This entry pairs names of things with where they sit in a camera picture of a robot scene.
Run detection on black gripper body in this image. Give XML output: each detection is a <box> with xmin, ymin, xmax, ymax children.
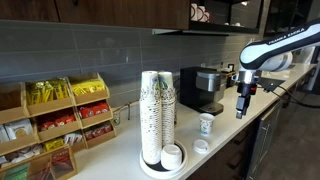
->
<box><xmin>236</xmin><ymin>81</ymin><xmax>259</xmax><ymax>98</ymax></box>

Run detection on white plastic cup lid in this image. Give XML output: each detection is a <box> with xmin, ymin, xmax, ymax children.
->
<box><xmin>192</xmin><ymin>138</ymin><xmax>210</xmax><ymax>155</ymax></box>

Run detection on pile of white lids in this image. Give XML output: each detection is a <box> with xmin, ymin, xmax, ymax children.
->
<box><xmin>160</xmin><ymin>143</ymin><xmax>183</xmax><ymax>171</ymax></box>

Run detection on round white tray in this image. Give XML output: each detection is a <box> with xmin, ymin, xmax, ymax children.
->
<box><xmin>138</xmin><ymin>139</ymin><xmax>189</xmax><ymax>180</ymax></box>

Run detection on wooden base cabinet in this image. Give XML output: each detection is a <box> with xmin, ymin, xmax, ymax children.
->
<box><xmin>186</xmin><ymin>71</ymin><xmax>318</xmax><ymax>180</ymax></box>

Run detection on black Keurig coffee machine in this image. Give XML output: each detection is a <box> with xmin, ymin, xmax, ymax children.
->
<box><xmin>179</xmin><ymin>66</ymin><xmax>228</xmax><ymax>117</ymax></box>

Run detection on shorter patterned paper cup stack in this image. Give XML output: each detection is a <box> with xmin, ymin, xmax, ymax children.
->
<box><xmin>157</xmin><ymin>71</ymin><xmax>177</xmax><ymax>148</ymax></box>

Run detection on white mug with red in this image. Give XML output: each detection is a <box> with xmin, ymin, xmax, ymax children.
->
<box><xmin>190</xmin><ymin>3</ymin><xmax>199</xmax><ymax>22</ymax></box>
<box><xmin>203</xmin><ymin>9</ymin><xmax>211</xmax><ymax>24</ymax></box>
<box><xmin>196</xmin><ymin>5</ymin><xmax>205</xmax><ymax>22</ymax></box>

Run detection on tall patterned paper cup stack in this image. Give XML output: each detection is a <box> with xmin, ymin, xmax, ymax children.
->
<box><xmin>139</xmin><ymin>70</ymin><xmax>163</xmax><ymax>166</ymax></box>

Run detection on red tea packets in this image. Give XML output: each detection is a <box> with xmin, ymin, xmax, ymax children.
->
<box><xmin>78</xmin><ymin>101</ymin><xmax>110</xmax><ymax>119</ymax></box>
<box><xmin>37</xmin><ymin>111</ymin><xmax>77</xmax><ymax>132</ymax></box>
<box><xmin>83</xmin><ymin>122</ymin><xmax>114</xmax><ymax>141</ymax></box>

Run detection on dark wooden upper cabinet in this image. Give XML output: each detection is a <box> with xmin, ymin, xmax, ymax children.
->
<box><xmin>0</xmin><ymin>0</ymin><xmax>191</xmax><ymax>31</ymax></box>

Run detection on yellow tea packets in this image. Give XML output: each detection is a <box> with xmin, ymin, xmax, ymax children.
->
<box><xmin>25</xmin><ymin>78</ymin><xmax>71</xmax><ymax>106</ymax></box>
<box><xmin>70</xmin><ymin>78</ymin><xmax>107</xmax><ymax>97</ymax></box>

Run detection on white sugar packets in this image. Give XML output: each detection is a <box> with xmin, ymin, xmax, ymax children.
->
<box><xmin>63</xmin><ymin>132</ymin><xmax>84</xmax><ymax>146</ymax></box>

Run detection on wooden tiered packet organizer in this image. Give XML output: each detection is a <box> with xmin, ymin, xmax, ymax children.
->
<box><xmin>0</xmin><ymin>72</ymin><xmax>118</xmax><ymax>168</ymax></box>

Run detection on yellow packet box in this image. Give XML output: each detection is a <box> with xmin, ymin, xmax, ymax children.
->
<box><xmin>44</xmin><ymin>137</ymin><xmax>65</xmax><ymax>152</ymax></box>

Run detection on wooden display box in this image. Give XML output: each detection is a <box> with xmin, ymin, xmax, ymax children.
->
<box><xmin>0</xmin><ymin>144</ymin><xmax>79</xmax><ymax>180</ymax></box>

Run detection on assorted pale packets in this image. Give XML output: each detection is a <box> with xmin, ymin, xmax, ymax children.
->
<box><xmin>0</xmin><ymin>143</ymin><xmax>44</xmax><ymax>165</ymax></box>

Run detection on white tea packet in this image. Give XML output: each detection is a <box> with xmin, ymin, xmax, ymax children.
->
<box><xmin>3</xmin><ymin>118</ymin><xmax>34</xmax><ymax>141</ymax></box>

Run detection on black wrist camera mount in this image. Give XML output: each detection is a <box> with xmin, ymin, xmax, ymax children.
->
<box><xmin>258</xmin><ymin>77</ymin><xmax>286</xmax><ymax>93</ymax></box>

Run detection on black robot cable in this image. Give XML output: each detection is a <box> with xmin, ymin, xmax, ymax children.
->
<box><xmin>272</xmin><ymin>84</ymin><xmax>320</xmax><ymax>109</ymax></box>

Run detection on open wall shelf unit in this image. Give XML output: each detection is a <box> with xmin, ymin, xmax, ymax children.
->
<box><xmin>152</xmin><ymin>0</ymin><xmax>264</xmax><ymax>36</ymax></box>

